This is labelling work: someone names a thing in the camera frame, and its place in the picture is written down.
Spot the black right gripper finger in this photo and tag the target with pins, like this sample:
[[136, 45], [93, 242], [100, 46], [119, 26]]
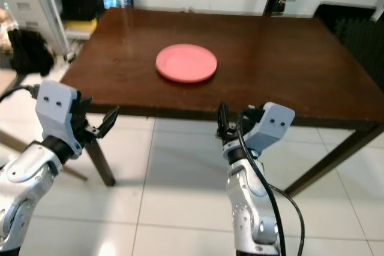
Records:
[[224, 121], [242, 121]]

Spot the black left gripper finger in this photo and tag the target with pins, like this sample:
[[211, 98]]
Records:
[[93, 133], [110, 120]]

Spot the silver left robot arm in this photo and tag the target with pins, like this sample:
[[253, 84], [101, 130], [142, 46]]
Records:
[[30, 175]]

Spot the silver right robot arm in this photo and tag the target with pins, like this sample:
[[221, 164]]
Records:
[[252, 202]]

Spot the pink round plate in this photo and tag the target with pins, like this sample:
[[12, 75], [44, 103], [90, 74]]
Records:
[[186, 63]]

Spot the dark brown wooden table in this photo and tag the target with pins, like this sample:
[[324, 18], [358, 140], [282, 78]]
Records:
[[276, 58]]

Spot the black bag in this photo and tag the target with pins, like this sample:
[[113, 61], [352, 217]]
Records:
[[30, 51]]

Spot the yellow flat box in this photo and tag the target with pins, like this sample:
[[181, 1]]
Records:
[[81, 27]]

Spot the black box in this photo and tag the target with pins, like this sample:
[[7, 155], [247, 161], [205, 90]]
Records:
[[81, 4]]

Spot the clear plastic bag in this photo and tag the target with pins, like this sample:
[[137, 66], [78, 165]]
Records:
[[6, 31]]

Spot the black ribbed radiator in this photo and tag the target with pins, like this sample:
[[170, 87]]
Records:
[[357, 34]]

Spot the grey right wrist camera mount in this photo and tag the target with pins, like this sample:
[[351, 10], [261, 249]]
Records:
[[273, 124]]

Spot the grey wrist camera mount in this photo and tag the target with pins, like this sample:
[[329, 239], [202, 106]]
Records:
[[273, 124], [56, 107]]

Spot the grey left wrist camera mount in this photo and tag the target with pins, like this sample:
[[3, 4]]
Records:
[[56, 107]]

